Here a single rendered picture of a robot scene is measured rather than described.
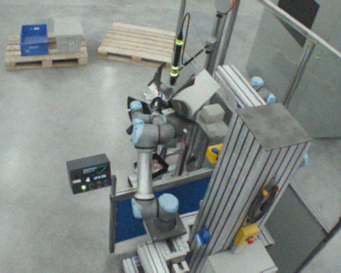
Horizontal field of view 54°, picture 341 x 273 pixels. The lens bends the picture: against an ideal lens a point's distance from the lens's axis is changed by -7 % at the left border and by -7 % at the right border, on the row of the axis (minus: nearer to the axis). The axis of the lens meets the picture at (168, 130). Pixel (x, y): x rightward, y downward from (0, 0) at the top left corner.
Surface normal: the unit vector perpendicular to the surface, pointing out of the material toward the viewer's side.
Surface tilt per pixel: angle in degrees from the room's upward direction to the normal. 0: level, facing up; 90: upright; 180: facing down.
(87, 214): 0
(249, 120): 0
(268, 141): 0
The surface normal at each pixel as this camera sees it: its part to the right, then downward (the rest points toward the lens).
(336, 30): 0.15, 0.69
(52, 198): 0.14, -0.73
